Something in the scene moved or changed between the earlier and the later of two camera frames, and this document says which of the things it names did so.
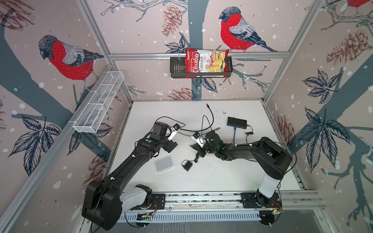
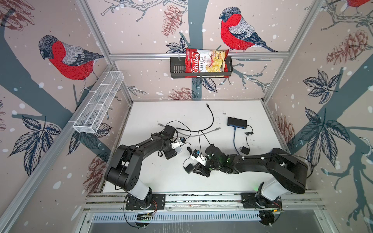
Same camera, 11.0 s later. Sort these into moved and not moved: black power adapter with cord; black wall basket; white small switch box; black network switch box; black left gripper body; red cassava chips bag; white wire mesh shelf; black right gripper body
Moved: black left gripper body; black power adapter with cord; white small switch box; black right gripper body
Not moved: red cassava chips bag; black wall basket; white wire mesh shelf; black network switch box
